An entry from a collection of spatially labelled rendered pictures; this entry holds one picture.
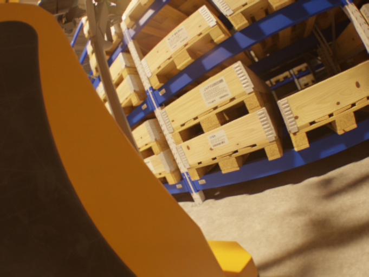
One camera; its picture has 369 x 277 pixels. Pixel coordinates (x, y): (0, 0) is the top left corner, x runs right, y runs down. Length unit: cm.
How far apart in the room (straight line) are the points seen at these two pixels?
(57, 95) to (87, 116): 4
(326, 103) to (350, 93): 20
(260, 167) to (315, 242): 69
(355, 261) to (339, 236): 16
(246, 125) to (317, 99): 51
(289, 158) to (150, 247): 109
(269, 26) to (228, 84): 52
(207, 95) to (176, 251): 105
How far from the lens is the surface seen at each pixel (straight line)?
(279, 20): 122
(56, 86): 16
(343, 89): 112
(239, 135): 109
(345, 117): 113
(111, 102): 53
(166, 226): 17
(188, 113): 123
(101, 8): 81
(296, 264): 76
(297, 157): 117
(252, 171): 123
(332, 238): 83
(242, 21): 119
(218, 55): 121
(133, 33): 194
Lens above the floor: 64
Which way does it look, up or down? 1 degrees up
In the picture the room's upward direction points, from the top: 24 degrees counter-clockwise
